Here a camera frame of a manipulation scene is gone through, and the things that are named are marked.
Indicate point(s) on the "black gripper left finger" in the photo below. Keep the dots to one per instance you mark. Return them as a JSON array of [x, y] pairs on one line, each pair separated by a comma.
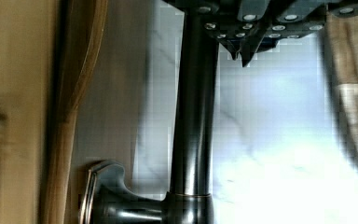
[[226, 30]]

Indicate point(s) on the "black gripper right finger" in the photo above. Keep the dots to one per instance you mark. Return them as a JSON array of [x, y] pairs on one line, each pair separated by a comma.
[[267, 33]]

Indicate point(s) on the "wooden cutting board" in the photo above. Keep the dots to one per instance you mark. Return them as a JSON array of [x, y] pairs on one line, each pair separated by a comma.
[[340, 45]]

